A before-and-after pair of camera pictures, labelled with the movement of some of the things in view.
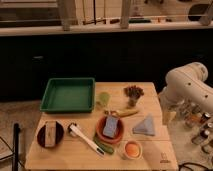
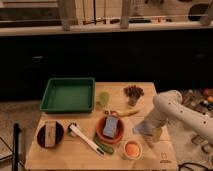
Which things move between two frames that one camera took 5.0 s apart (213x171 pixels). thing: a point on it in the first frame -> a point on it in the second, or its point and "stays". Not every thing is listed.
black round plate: (41, 134) stays
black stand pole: (15, 161) stays
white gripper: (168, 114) -> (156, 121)
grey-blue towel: (146, 126) stays
